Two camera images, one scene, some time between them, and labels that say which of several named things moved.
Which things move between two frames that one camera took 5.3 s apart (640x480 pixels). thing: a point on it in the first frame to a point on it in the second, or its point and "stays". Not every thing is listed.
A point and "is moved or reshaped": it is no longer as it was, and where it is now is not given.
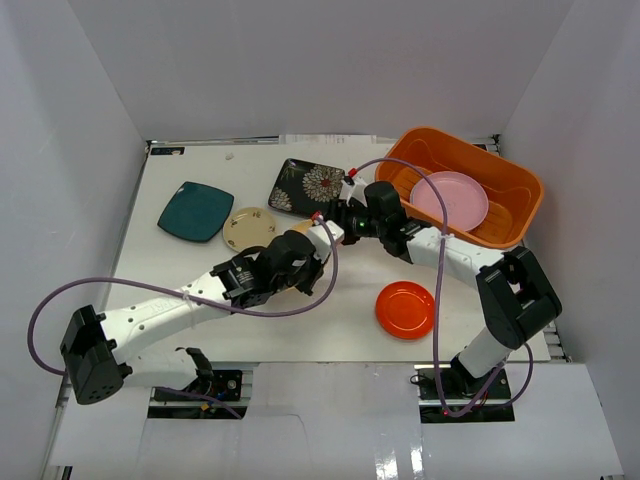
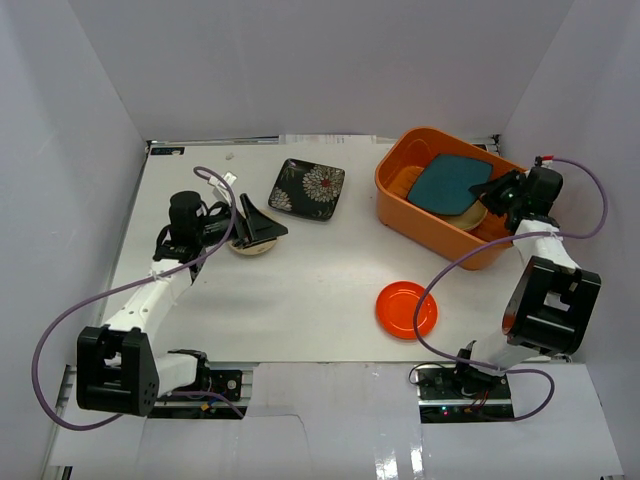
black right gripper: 343,211 to 488,191
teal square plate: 197,212 is moved or reshaped
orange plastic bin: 514,191 stays
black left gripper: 307,273 to 240,230
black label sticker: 168,151 stays
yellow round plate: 296,296 to 470,219
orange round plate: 405,310 stays
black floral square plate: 306,188 stays
